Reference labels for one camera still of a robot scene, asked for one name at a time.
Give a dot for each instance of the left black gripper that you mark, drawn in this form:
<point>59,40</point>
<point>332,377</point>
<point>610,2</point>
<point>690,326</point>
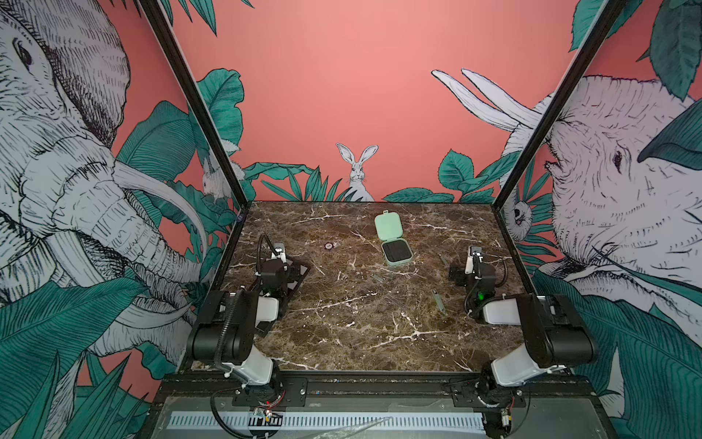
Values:
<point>293,273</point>

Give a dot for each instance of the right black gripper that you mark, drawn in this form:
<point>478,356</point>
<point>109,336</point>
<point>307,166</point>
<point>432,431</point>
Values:
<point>461,275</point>

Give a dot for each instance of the mint green nail clipper case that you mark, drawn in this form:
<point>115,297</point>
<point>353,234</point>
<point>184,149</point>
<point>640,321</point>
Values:
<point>395,248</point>

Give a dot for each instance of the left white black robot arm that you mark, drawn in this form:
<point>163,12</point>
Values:
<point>223,336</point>

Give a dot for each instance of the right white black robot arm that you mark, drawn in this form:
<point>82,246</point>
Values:
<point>555,337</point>

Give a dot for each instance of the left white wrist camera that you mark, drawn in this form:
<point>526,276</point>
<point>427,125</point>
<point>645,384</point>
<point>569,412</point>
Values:
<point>279,253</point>

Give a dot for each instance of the black front mounting rail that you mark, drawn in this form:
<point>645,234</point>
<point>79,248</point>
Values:
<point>463,389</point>

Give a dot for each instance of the white slotted cable duct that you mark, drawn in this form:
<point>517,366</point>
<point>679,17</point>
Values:
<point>300,421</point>

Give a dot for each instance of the left black frame post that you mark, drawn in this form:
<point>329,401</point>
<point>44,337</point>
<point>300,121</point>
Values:
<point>157,19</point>

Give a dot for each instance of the black frame post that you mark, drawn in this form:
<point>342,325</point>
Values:
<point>157,19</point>
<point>596,35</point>

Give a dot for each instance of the right black frame post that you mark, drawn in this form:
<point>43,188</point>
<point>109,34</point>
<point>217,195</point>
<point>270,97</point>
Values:
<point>596,35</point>

